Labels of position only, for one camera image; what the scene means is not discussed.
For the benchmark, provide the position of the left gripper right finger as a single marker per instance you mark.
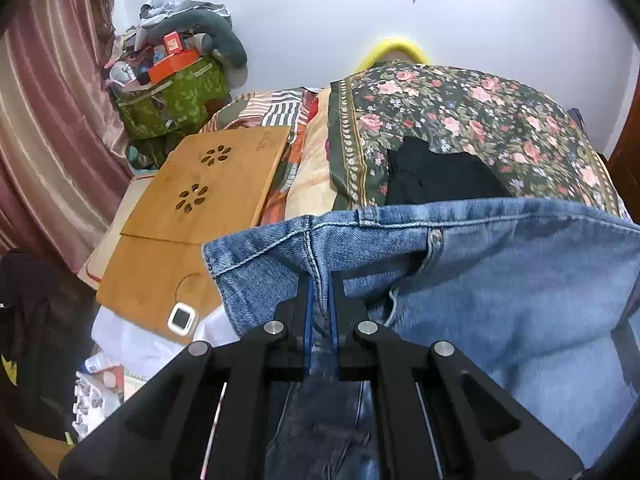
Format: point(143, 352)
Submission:
point(436, 414)

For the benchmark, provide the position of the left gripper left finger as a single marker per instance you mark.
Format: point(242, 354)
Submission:
point(205, 414)

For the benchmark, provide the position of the blue denim jeans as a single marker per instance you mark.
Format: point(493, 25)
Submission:
point(542, 295)

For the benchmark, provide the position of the small white square device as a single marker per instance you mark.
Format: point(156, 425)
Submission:
point(181, 319)

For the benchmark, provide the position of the wooden lap desk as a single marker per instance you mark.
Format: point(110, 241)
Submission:
point(212, 185)

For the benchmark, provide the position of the black folded garment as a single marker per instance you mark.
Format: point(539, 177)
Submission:
point(417, 175)

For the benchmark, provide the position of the striped patterned pillow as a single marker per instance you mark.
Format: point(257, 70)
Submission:
point(291, 108)

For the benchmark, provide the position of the green floral bedspread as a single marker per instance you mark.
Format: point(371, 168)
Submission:
point(533, 146)

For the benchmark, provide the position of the striped red curtain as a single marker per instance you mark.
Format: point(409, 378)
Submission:
point(63, 163)

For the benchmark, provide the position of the green patterned storage bag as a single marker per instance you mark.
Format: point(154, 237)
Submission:
point(182, 102)

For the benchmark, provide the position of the orange box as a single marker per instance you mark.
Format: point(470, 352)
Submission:
point(172, 64)

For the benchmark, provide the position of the yellow headboard pad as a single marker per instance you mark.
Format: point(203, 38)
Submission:
point(393, 49)

